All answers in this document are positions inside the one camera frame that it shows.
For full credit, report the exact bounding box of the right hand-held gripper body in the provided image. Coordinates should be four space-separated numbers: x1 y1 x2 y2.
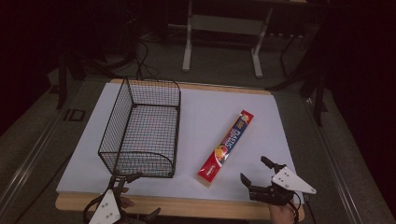
247 162 318 207

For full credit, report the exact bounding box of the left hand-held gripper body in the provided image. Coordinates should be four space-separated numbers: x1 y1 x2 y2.
88 173 147 224

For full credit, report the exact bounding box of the red and blue wrap box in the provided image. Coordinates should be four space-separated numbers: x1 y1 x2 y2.
196 109 255 189

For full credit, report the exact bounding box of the black wire basket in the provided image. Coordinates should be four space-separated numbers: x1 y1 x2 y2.
97 76 182 179

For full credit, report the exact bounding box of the person's left hand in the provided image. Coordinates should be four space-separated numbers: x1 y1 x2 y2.
119 187 136 209

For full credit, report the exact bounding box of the person's right hand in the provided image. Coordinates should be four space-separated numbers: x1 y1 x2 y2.
268 200 297 224

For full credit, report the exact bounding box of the white paper sheet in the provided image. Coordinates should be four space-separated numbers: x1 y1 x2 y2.
55 81 305 205

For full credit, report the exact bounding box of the black floor plate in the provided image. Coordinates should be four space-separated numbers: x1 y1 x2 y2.
63 108 87 122

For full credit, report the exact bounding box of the black metal stand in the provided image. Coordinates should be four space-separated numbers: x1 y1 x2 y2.
54 49 125 110
264 27 330 128

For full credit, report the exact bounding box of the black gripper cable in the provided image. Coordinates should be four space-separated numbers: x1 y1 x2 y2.
291 190 303 224
82 193 105 224

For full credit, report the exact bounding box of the grey metal floor rail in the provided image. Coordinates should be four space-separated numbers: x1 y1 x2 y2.
303 92 367 224
0 102 64 216

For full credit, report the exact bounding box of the black cable bundle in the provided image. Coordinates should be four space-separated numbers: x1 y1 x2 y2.
124 6 161 81

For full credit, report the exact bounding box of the white metal table frame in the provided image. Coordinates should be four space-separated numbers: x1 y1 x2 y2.
181 0 276 79

